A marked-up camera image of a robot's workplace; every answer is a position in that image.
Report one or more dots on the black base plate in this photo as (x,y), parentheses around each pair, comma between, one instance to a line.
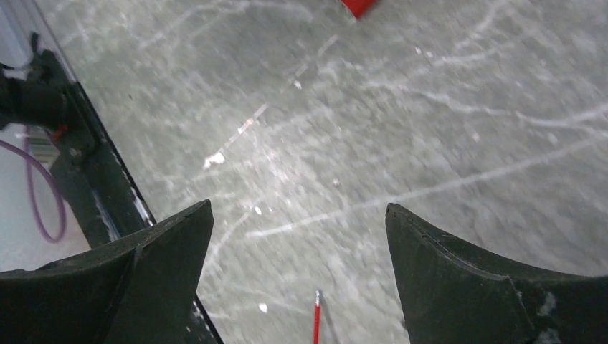
(121,209)

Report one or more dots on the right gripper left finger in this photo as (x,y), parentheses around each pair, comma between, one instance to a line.
(138,289)

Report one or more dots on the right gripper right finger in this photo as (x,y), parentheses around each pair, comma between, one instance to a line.
(452,291)

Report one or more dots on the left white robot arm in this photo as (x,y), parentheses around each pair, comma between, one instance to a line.
(34,102)

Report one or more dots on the red cable lock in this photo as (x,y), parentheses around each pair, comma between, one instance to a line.
(358,7)
(317,315)

